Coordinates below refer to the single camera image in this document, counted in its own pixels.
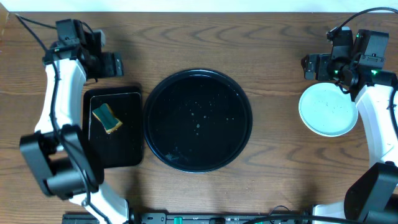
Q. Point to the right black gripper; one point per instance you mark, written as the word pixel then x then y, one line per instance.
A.
pixel 324 61

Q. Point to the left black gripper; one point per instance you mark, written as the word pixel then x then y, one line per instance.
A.
pixel 115 64

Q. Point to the light blue plate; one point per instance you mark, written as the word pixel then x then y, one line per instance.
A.
pixel 327 111

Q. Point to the green and yellow sponge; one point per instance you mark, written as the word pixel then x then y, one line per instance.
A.
pixel 104 114

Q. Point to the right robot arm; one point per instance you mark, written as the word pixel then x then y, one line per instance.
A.
pixel 348 89

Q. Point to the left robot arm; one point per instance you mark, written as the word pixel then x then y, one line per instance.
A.
pixel 58 154

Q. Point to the rectangular black tray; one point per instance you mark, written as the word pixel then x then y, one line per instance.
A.
pixel 124 146

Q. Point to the round black tray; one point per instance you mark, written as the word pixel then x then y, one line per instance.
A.
pixel 197 120

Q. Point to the black aluminium rail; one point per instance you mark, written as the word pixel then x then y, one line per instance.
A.
pixel 164 218

